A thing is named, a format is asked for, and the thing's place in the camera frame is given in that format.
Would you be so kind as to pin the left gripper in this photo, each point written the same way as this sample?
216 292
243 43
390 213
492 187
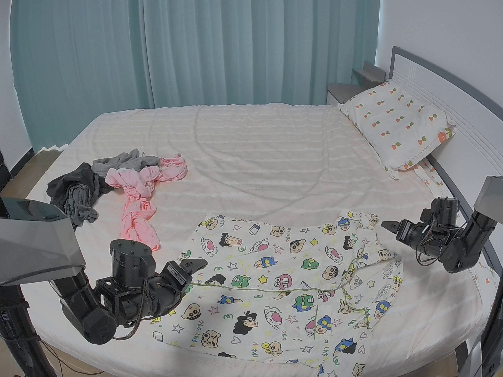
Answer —
169 289

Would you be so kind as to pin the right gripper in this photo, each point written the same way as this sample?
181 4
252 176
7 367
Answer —
414 236

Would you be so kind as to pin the white printed pyjama top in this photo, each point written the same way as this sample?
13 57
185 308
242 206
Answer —
275 289

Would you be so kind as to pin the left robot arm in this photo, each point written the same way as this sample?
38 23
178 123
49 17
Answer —
39 242

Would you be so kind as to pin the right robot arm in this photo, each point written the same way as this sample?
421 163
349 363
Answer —
459 249

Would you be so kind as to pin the bed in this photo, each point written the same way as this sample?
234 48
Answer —
255 163

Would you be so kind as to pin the pink garment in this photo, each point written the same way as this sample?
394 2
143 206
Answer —
135 218

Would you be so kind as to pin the white printed pillow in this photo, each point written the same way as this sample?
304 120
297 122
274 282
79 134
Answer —
397 128

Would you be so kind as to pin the dark grey garment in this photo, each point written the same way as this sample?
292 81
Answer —
74 187

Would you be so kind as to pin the grey bedside table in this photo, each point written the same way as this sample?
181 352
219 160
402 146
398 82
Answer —
345 92

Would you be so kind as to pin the blue-green curtain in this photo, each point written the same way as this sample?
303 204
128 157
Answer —
235 33

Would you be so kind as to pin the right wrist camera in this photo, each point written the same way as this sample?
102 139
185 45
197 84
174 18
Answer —
426 214

